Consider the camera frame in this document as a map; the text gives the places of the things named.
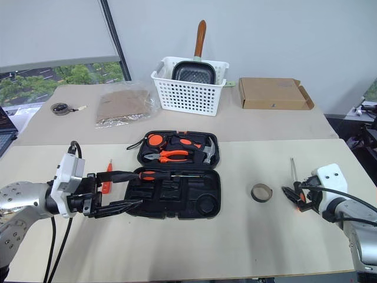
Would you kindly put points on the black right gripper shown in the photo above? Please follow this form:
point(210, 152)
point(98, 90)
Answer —
point(310, 193)

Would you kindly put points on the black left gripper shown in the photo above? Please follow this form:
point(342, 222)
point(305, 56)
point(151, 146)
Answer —
point(87, 191)

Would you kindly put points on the small orange utility knife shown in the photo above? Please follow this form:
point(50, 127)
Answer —
point(106, 188)

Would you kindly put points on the black plastic tool case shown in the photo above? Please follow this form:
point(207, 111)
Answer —
point(176, 197)

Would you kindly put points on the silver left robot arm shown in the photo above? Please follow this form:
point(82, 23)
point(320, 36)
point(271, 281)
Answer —
point(17, 200)

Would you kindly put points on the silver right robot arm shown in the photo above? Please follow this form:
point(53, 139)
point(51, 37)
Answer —
point(359, 236)

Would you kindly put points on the orange black tape measure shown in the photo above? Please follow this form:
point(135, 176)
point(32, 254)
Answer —
point(154, 140)

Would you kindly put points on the clear bag with brown paper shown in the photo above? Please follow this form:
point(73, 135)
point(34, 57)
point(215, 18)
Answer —
point(122, 106)

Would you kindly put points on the small beige tag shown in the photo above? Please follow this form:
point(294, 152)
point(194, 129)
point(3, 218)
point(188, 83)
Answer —
point(82, 108)

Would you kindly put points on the black office chair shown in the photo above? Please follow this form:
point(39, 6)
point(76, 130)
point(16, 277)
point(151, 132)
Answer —
point(365, 141)

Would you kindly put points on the brown cardboard box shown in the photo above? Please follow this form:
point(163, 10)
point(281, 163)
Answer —
point(271, 92)

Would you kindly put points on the grey side desk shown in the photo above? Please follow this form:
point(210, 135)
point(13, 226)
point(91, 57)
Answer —
point(357, 113)

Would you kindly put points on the white perforated plastic basket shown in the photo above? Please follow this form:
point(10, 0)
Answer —
point(188, 97)

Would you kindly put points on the small pale green object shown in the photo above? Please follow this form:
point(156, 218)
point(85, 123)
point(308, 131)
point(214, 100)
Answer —
point(230, 84)

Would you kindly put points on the dark laptop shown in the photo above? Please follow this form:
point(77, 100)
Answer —
point(6, 132)

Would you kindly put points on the white roller blind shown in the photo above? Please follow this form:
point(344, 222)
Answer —
point(53, 29)

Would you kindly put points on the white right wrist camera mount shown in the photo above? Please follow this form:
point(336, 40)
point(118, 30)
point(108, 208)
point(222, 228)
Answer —
point(331, 179)

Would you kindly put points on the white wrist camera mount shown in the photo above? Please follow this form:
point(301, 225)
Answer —
point(331, 179)
point(69, 174)

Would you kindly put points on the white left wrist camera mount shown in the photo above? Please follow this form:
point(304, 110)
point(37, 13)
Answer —
point(69, 174)

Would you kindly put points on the black window frame post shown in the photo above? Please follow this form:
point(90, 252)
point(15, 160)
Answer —
point(117, 41)

